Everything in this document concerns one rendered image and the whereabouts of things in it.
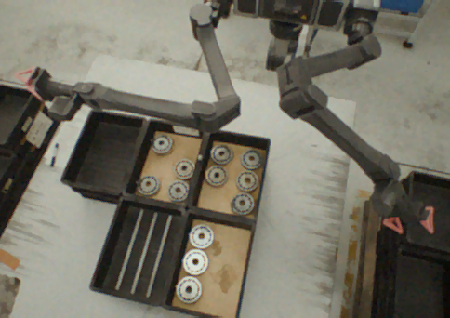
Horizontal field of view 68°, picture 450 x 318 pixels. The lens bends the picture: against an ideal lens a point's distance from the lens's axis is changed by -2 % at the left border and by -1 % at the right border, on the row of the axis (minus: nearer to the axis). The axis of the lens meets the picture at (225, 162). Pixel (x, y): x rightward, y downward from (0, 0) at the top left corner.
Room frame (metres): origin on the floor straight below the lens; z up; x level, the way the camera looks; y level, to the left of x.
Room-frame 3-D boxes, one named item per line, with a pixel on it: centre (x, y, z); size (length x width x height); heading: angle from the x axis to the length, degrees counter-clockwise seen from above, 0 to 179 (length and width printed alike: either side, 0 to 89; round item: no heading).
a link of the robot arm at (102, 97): (0.59, 0.22, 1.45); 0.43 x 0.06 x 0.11; 70
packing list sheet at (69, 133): (0.94, 0.82, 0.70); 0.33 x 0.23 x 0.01; 160
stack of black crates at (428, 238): (0.36, -1.07, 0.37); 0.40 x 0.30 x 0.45; 160
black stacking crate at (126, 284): (0.27, 0.38, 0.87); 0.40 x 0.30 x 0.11; 162
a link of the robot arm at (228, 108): (0.72, 0.03, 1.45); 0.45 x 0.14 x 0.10; 10
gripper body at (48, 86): (0.70, 0.52, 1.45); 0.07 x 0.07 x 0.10; 70
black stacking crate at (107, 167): (0.74, 0.55, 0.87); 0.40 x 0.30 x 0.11; 162
